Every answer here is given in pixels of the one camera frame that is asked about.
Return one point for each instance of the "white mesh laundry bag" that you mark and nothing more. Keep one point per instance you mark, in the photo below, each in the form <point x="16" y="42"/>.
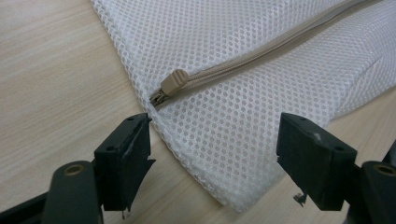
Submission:
<point x="243" y="130"/>

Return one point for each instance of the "beige zipper pull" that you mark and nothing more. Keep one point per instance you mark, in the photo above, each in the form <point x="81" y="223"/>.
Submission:
<point x="174" y="81"/>

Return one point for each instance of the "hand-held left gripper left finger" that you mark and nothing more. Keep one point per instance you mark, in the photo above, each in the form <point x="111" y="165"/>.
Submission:
<point x="121" y="168"/>

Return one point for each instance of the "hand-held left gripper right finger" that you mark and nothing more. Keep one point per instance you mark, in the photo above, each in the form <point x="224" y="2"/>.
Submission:
<point x="314" y="168"/>

